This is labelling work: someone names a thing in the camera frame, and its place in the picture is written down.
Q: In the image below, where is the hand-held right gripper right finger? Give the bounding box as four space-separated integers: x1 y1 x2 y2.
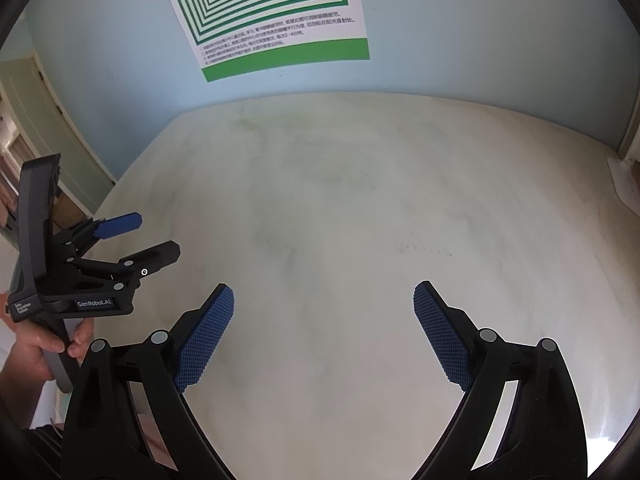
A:
412 280 588 480

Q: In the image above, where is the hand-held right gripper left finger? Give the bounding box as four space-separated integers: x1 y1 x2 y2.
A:
60 282 236 480

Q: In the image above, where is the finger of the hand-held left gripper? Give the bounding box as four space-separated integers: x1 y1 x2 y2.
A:
67 240 181 287
64 211 144 257

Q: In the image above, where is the person's left forearm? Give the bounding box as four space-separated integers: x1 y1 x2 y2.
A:
0 352 53 432

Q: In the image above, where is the person's left hand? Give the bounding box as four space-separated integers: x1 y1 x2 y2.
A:
10 317 96 380

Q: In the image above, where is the pale green door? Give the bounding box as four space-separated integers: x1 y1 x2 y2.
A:
0 50 119 217

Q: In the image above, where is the white desk lamp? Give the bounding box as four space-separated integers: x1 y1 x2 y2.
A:
606 156 640 217

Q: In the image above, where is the green striped wall poster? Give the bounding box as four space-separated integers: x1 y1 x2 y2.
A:
155 0 372 83

